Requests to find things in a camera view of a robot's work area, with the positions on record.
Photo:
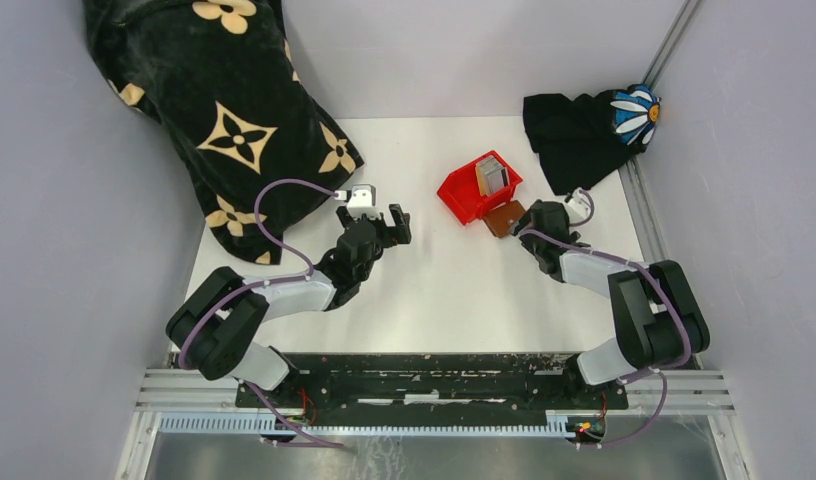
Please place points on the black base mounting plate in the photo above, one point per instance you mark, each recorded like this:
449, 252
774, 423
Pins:
433, 390

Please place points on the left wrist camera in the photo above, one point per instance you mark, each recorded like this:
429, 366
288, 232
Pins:
359, 200

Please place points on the black cloth with daisy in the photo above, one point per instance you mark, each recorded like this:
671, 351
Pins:
581, 141

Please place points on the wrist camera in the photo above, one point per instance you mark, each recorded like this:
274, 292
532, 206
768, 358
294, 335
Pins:
359, 200
579, 206

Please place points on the black blanket with beige flowers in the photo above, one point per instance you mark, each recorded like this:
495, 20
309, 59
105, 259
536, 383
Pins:
218, 77

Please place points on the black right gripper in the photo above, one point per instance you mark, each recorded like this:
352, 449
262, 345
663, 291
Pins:
521, 224

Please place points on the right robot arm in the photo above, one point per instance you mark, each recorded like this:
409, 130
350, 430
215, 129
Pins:
656, 319

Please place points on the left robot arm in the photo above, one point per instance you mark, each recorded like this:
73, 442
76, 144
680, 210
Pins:
215, 327

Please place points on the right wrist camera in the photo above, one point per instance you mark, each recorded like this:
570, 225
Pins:
579, 206

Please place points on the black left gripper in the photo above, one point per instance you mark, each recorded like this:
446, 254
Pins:
401, 221

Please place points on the aluminium rail frame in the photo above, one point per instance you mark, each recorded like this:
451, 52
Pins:
487, 343

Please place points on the red plastic bin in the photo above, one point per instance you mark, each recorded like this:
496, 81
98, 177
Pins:
462, 194

